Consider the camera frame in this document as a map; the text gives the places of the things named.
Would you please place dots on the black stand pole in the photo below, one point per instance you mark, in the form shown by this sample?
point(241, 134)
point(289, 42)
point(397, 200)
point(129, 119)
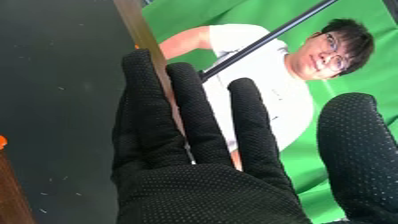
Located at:
point(267, 37)

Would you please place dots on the person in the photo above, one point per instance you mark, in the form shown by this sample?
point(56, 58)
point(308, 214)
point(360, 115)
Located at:
point(290, 100)

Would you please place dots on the dark mat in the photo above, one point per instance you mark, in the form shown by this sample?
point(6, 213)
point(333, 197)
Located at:
point(65, 100)

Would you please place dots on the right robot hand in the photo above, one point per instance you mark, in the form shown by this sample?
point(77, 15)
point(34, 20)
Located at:
point(207, 193)

